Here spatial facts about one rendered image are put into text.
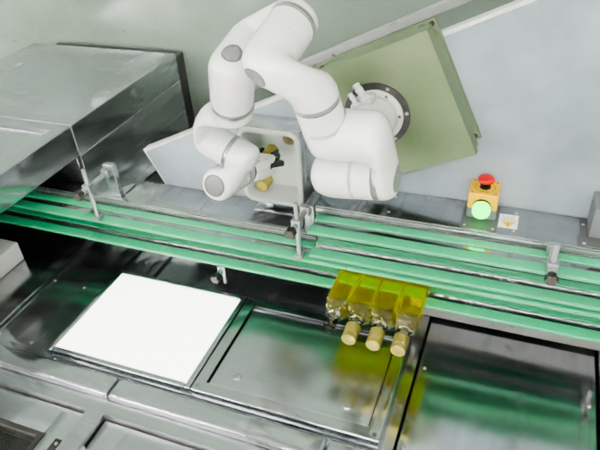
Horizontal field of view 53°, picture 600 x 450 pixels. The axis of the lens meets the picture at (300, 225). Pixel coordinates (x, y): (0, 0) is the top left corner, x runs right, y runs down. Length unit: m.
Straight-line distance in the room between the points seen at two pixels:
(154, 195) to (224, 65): 0.87
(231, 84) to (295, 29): 0.15
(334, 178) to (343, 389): 0.55
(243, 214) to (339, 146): 0.70
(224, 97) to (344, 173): 0.26
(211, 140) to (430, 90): 0.49
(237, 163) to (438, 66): 0.47
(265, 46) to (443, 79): 0.49
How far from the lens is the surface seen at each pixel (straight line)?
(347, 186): 1.14
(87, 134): 2.10
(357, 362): 1.52
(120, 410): 1.56
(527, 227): 1.52
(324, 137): 1.06
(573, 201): 1.57
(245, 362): 1.54
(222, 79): 1.07
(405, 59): 1.34
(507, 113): 1.46
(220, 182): 1.31
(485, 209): 1.47
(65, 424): 1.61
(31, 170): 1.94
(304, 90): 0.98
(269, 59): 0.96
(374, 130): 1.04
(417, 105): 1.38
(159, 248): 1.80
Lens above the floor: 2.08
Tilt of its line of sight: 48 degrees down
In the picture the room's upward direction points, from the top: 148 degrees counter-clockwise
